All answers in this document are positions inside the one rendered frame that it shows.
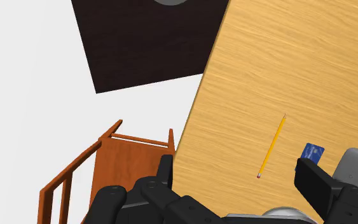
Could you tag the light wooden table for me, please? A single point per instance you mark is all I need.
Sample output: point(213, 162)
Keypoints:
point(274, 62)

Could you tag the yellow pencil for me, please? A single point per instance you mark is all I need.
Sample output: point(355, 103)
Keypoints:
point(271, 145)

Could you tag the orange-brown wooden chair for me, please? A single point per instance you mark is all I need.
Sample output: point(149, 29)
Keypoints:
point(119, 164)

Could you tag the grey rounded device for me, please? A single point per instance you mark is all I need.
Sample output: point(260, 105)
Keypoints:
point(355, 164)

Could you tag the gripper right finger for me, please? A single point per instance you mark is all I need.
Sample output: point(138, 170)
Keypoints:
point(318, 183)

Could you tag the blue card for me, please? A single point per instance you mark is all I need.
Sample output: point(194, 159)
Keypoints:
point(314, 152)

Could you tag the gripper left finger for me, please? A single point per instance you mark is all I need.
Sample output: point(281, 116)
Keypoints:
point(166, 204)

